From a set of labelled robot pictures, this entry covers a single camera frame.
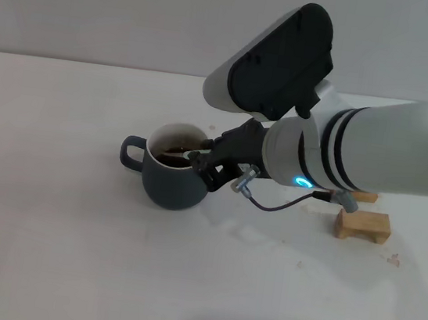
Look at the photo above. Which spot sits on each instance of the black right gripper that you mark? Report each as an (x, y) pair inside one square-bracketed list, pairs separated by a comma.
[(243, 148)]

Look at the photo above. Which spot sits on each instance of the dark grey ceramic coffee mug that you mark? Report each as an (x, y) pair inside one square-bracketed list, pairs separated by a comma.
[(170, 190)]

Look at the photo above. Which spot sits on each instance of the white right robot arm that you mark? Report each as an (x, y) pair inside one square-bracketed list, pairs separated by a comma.
[(396, 152)]

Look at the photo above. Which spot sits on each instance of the brown stained wooden block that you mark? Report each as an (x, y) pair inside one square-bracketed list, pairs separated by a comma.
[(367, 197)]

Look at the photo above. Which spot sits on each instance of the light notched wooden block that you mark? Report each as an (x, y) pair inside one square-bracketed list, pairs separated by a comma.
[(369, 224)]

